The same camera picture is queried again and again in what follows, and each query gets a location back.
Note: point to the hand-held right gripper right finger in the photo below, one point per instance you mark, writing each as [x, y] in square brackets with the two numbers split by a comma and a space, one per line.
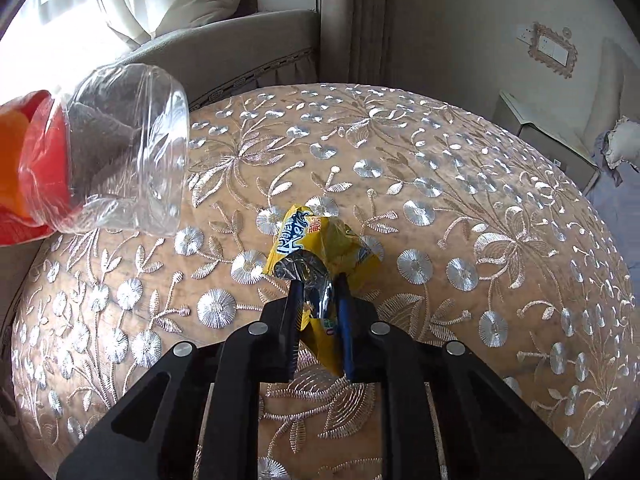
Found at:
[346, 330]

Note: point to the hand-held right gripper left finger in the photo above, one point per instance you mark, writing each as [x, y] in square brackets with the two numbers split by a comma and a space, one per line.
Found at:
[295, 320]

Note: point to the yellow snack packet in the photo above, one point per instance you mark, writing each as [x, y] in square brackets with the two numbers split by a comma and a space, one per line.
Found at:
[320, 240]

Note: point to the clear plastic bottle red label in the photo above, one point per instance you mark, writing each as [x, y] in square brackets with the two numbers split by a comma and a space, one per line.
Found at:
[130, 150]

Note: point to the round table floral cloth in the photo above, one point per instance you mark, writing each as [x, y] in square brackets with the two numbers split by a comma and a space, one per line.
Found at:
[450, 210]

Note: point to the white nightstand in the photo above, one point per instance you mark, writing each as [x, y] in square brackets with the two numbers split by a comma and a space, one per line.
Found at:
[540, 135]

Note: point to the beige armchair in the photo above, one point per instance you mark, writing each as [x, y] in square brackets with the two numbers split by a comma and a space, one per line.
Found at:
[225, 50]

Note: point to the beige heavy curtain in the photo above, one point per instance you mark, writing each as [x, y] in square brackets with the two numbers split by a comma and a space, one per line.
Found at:
[357, 20]

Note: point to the white ruffled pillow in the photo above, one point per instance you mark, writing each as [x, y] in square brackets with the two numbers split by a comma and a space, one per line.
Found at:
[622, 145]

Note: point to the beige tufted headboard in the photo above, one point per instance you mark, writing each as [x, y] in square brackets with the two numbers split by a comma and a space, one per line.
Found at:
[612, 80]

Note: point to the wall socket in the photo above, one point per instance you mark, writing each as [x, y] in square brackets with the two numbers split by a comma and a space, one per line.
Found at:
[524, 35]

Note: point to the framed wall switch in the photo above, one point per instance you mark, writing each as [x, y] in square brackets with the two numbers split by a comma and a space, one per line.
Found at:
[552, 50]

